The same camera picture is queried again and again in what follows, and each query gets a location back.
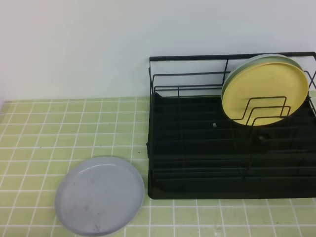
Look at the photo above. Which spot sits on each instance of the grey round plate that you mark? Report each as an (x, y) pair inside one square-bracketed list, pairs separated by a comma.
[(99, 197)]

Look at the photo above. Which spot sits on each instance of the yellow round plate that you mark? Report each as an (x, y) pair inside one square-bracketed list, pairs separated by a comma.
[(265, 93)]

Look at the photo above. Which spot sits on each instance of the light green round plate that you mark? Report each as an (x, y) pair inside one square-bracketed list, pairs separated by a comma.
[(263, 58)]

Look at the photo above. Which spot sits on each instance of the black wire dish rack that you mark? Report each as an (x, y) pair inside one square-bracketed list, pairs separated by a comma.
[(196, 152)]

